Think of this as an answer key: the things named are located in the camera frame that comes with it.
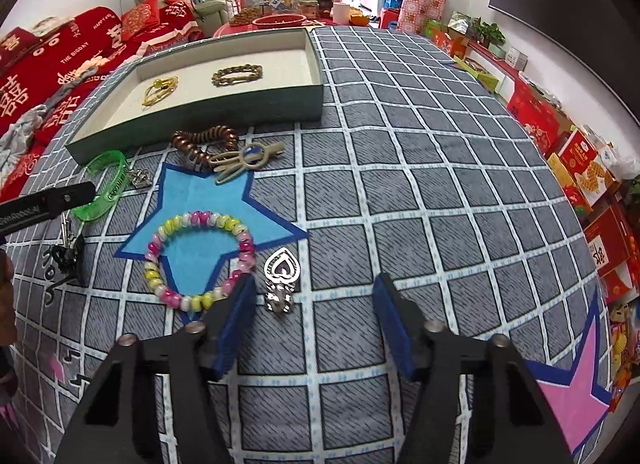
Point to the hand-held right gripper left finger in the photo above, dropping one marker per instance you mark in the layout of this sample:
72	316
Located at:
234	334

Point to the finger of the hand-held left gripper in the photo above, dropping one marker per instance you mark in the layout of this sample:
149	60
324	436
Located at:
70	198

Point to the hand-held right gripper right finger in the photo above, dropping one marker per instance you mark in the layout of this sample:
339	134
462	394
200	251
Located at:
395	334

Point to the green translucent bangle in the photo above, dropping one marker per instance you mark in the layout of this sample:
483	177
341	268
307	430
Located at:
107	194

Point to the black hair claw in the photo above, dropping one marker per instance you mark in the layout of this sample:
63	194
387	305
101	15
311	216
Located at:
67	259

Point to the silver heart brooch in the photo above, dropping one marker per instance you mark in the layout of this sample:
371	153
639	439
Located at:
280	289

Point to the small silver hair clip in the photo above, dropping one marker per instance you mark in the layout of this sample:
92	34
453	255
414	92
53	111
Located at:
139	178

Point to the beige hair clip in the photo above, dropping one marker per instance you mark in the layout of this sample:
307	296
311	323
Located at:
250	157

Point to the teal jewelry tray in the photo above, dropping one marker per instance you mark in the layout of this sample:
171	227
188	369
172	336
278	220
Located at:
220	89

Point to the grey crumpled cloth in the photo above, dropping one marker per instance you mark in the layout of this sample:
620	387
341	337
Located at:
17	137

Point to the blue star patch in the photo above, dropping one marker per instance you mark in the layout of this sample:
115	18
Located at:
192	194

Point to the red printed sofa cover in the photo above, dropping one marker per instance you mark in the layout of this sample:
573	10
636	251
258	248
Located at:
45	69

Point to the grey checked tablecloth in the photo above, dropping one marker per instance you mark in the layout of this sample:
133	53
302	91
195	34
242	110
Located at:
425	169

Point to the pink star patch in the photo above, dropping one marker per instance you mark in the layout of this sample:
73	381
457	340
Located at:
570	394

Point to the red patterned cushion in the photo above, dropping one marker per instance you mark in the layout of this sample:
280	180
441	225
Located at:
140	20

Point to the beige armchair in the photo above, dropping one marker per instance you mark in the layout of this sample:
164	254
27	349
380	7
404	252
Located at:
210	14

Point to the orange waffle box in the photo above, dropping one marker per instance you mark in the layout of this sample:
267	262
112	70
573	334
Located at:
587	169

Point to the large red gift box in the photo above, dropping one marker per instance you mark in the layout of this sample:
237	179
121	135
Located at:
537	117

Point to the red plastic basket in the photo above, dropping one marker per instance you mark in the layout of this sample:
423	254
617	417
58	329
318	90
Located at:
280	21

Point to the green yellow flat box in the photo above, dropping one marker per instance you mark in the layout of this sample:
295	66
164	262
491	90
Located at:
482	73

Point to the red low shelf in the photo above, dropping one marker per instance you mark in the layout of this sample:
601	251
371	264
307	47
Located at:
492	57

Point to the orange gift bag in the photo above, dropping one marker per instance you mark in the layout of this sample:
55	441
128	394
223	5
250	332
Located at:
447	42

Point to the small white box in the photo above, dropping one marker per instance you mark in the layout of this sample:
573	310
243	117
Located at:
516	59

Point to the red round table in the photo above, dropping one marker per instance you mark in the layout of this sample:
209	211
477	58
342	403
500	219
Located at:
325	24

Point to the red plastic stool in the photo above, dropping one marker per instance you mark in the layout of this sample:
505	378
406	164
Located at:
389	18

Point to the green potted plant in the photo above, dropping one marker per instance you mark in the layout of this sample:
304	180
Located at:
487	32

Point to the orange bowl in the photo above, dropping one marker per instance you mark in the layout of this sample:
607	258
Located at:
360	19

